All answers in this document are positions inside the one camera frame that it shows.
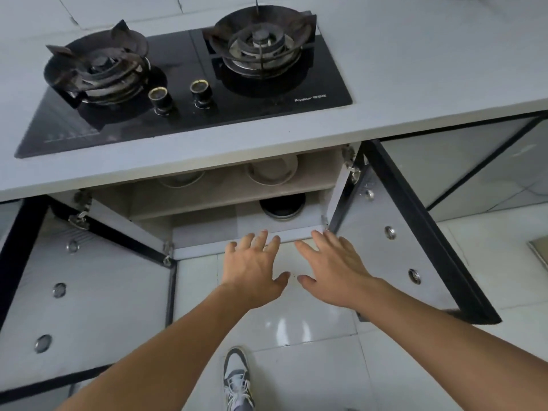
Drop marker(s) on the person's right hand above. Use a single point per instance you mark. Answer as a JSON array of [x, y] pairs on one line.
[[338, 278]]

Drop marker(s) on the person's left hand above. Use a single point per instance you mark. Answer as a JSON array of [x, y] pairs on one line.
[[250, 278]]

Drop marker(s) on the person's right thumb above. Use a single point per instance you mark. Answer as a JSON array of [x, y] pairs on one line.
[[307, 280]]

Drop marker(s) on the person's left middle finger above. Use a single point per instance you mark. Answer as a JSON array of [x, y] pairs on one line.
[[260, 241]]

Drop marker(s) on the person's left thumb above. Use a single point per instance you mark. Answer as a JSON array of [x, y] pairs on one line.
[[284, 281]]

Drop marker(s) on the person's left little finger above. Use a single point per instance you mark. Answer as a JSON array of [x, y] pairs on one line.
[[231, 251]]

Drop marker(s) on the person's right middle finger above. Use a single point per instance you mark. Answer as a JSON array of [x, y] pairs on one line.
[[321, 243]]

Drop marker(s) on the person's left forearm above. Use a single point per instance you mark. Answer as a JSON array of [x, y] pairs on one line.
[[162, 355]]

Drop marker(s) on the person's right forearm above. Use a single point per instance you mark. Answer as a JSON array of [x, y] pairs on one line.
[[449, 342]]

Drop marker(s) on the black pan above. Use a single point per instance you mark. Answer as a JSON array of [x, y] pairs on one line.
[[282, 205]]

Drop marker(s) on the metal door hinge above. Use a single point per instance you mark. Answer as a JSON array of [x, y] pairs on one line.
[[168, 254], [351, 162], [80, 209]]

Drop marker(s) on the beige cabinet shelf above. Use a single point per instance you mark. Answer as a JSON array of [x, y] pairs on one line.
[[222, 188]]

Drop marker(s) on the open grey cabinet door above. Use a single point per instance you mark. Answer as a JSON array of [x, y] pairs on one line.
[[398, 235], [85, 303]]

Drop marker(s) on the grey white sneaker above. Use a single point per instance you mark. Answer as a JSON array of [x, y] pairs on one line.
[[237, 380]]

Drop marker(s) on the black glass gas hob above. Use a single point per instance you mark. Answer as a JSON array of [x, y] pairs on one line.
[[274, 98]]

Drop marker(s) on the black hob knob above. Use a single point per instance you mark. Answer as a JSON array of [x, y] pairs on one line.
[[160, 99], [200, 93]]

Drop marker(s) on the closed grey cabinet door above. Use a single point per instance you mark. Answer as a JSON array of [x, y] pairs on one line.
[[471, 162]]

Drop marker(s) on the black round pan support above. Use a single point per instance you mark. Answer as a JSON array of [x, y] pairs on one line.
[[261, 44], [96, 72]]

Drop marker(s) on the beige floor mat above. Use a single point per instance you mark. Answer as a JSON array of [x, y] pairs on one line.
[[540, 252]]

